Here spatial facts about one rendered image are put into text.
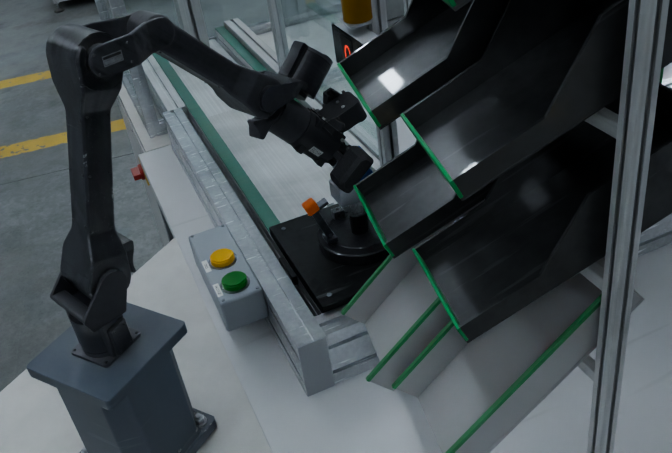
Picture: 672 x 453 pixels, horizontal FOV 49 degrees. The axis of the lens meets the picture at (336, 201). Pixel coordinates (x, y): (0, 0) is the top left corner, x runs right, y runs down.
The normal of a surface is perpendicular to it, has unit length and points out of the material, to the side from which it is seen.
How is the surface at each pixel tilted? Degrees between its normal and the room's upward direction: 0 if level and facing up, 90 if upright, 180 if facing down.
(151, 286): 0
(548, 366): 90
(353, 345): 90
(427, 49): 25
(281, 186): 0
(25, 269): 0
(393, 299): 45
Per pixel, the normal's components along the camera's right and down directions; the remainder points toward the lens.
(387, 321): -0.77, -0.42
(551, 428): -0.12, -0.83
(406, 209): -0.52, -0.65
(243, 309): 0.39, 0.46
